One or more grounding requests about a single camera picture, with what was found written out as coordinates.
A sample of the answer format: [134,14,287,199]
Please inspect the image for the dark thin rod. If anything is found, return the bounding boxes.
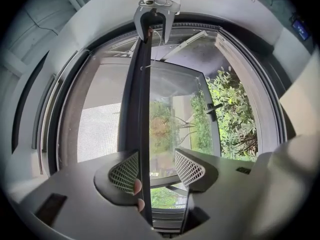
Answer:
[56,30,154,231]

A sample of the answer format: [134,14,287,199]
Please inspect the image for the grey metal window stay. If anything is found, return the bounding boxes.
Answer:
[159,30,209,62]

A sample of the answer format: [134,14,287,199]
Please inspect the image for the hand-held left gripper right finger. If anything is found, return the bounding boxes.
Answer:
[174,147,276,240]

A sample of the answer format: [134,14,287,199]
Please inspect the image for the black window handle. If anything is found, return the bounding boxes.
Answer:
[204,103,223,122]

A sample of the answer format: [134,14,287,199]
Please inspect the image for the small black display device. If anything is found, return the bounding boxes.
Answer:
[291,18,310,41]

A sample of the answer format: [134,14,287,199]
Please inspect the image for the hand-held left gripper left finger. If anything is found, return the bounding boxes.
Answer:
[14,150,161,240]

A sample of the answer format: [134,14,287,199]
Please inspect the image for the person's left hand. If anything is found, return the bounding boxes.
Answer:
[133,178,146,214]

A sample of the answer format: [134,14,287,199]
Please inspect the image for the green shrub hedge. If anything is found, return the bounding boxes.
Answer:
[189,70,258,162]

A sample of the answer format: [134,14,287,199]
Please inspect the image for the open glass window sash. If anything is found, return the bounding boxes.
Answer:
[99,60,222,205]

